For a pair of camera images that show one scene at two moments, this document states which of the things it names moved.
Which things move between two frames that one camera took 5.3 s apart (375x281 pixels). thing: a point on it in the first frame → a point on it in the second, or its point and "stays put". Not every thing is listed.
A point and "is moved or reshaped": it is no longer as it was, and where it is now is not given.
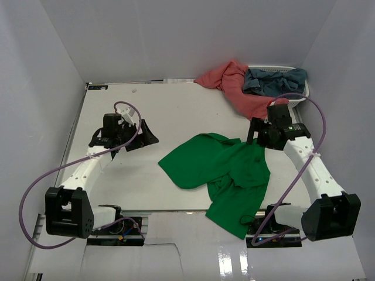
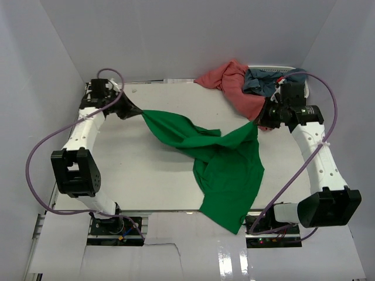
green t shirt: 234,173 is moved or reshaped
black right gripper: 256,126 → 262,119
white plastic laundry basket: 290,103 stays put
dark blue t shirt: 260,82 stays put
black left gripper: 145,139 → 131,109
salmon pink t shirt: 229,78 stays put
